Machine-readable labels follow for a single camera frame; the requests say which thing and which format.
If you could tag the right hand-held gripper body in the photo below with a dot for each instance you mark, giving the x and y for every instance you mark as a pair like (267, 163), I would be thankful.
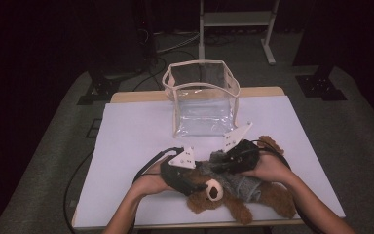
(242, 156)

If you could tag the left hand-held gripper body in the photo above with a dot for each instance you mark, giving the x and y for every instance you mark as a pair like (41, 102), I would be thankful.
(175, 175)

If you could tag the grey fuzzy doll sweater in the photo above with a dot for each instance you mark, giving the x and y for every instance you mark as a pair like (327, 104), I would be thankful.
(243, 188)

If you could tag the brown teddy bear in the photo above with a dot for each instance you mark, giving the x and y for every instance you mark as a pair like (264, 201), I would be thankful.
(274, 198)

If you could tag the clear plastic bag beige trim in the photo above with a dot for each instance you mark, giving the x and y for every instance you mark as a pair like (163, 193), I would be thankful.
(204, 117)

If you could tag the person's left hand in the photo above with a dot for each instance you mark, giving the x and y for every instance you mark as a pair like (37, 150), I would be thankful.
(151, 182)

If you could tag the person's right hand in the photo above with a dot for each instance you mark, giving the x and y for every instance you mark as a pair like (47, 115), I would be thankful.
(271, 170)

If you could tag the white table sheet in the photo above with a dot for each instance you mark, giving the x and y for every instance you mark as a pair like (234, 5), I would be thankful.
(126, 136)

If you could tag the black floor plate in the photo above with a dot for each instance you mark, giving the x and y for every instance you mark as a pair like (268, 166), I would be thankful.
(94, 128)

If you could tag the black stand base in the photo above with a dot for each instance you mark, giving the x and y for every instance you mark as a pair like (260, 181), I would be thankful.
(319, 86)
(102, 87)

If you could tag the white metal stand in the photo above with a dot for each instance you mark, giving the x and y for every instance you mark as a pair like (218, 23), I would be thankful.
(237, 19)

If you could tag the dark equipment tower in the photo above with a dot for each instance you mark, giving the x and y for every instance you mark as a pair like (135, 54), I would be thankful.
(146, 32)

